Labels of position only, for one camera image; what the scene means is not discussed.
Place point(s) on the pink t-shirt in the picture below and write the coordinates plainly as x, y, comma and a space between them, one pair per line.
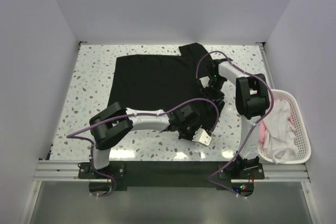
262, 132

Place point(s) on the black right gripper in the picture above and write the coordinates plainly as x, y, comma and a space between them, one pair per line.
216, 99

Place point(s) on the white plastic laundry basket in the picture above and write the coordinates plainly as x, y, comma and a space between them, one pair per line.
301, 140

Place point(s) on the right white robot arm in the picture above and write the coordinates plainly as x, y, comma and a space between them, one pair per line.
253, 101

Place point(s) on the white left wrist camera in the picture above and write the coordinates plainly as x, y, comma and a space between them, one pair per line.
201, 136

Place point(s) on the white t-shirt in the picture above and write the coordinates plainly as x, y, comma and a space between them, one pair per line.
281, 151

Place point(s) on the aluminium front rail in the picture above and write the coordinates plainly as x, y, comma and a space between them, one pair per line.
77, 170

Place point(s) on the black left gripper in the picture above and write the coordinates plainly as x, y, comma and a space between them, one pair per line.
195, 128

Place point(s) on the black t-shirt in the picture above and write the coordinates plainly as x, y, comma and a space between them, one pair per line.
153, 82

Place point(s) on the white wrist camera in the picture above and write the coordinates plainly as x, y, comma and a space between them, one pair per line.
204, 81
201, 136

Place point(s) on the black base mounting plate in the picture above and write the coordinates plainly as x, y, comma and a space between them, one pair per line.
110, 184

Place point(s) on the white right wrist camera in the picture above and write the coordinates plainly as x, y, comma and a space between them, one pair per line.
204, 81

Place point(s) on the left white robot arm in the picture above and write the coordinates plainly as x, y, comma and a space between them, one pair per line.
111, 125

